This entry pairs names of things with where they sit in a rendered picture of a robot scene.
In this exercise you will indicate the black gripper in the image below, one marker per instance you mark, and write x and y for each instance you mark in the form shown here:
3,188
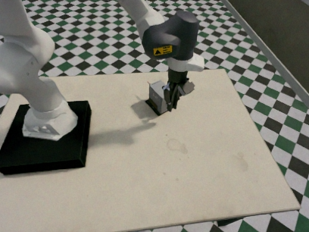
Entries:
172,95

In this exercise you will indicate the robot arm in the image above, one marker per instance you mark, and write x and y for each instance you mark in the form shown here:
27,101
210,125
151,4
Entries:
26,50

